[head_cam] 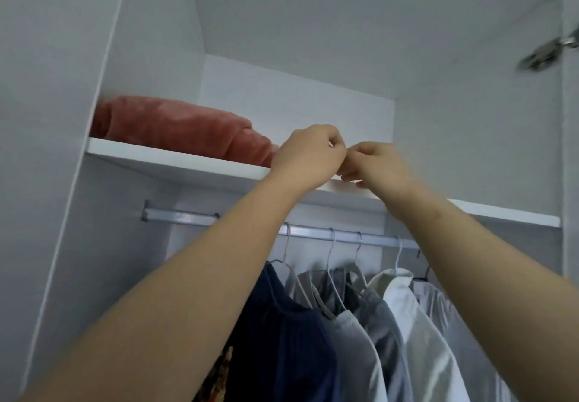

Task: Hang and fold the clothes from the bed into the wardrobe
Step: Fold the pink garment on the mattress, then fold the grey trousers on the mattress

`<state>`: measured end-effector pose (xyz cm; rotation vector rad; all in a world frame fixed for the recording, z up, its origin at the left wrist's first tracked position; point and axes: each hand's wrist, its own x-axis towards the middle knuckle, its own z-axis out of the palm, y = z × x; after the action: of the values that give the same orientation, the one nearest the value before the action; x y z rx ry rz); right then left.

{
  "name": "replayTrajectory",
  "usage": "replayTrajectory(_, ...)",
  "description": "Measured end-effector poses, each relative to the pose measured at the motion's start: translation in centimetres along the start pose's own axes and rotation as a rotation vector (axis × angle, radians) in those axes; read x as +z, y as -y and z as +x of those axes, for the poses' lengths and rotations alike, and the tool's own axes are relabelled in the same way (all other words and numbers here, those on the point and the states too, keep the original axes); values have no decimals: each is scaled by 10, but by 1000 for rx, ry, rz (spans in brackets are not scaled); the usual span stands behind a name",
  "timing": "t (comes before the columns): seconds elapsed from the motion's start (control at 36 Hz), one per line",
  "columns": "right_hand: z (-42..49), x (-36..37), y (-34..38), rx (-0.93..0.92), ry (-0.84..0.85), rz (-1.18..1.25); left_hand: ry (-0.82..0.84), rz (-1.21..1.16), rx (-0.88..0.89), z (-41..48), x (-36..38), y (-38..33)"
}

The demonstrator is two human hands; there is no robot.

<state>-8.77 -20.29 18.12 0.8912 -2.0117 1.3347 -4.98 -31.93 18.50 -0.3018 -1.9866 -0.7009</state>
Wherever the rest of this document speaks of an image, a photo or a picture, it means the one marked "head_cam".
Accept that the beige wire hanger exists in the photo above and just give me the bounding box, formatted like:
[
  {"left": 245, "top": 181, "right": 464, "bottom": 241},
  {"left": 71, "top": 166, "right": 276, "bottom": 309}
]
[{"left": 268, "top": 222, "right": 315, "bottom": 310}]

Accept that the pink red garment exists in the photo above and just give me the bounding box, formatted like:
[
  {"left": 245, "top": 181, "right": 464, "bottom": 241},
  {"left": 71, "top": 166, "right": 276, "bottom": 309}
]
[{"left": 89, "top": 95, "right": 280, "bottom": 168}]

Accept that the white wardrobe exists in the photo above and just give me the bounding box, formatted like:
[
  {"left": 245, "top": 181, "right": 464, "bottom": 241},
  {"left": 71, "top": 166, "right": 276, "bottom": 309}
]
[{"left": 0, "top": 0, "right": 579, "bottom": 402}]

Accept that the grey hooded garment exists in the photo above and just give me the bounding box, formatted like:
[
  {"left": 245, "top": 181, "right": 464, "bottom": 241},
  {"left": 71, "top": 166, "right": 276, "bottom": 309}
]
[{"left": 339, "top": 267, "right": 416, "bottom": 402}]

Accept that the blue garment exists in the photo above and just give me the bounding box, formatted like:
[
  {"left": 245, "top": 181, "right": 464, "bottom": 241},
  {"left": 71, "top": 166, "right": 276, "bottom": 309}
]
[{"left": 221, "top": 261, "right": 343, "bottom": 402}]

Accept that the person's right forearm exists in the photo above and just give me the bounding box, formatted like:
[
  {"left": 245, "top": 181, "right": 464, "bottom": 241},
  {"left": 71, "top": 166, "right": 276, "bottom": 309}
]
[{"left": 387, "top": 187, "right": 579, "bottom": 402}]

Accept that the metal door hinge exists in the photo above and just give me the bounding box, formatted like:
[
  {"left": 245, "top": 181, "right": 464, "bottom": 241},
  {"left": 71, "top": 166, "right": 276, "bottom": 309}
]
[{"left": 517, "top": 26, "right": 579, "bottom": 73}]

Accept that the white hanger of cream shirt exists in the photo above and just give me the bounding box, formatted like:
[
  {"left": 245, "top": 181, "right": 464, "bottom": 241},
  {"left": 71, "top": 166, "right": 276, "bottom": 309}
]
[{"left": 391, "top": 236, "right": 410, "bottom": 273}]

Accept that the light grey shirt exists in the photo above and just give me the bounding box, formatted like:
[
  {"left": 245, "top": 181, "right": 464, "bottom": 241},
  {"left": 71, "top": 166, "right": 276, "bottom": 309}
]
[{"left": 411, "top": 278, "right": 522, "bottom": 402}]

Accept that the person's left forearm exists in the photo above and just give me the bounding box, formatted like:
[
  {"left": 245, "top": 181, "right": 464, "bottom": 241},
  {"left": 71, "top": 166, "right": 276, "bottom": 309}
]
[{"left": 20, "top": 175, "right": 304, "bottom": 402}]

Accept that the black garment with print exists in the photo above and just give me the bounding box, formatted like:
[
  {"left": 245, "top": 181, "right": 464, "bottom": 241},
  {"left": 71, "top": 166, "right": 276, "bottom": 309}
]
[{"left": 192, "top": 345, "right": 238, "bottom": 402}]

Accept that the person's left hand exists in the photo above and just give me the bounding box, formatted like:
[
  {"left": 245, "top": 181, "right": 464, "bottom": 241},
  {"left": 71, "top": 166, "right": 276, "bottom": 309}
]
[{"left": 270, "top": 124, "right": 350, "bottom": 196}]

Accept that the person's right hand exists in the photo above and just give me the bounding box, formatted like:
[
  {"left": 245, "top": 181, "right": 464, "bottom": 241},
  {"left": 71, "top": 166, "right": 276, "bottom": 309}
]
[{"left": 338, "top": 141, "right": 428, "bottom": 210}]

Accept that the cream white shirt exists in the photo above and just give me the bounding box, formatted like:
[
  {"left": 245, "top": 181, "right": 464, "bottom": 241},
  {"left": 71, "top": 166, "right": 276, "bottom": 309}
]
[{"left": 366, "top": 267, "right": 473, "bottom": 402}]

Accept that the black hanger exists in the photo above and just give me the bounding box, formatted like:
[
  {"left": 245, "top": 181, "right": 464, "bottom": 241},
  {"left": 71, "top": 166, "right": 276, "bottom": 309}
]
[{"left": 413, "top": 249, "right": 432, "bottom": 282}]

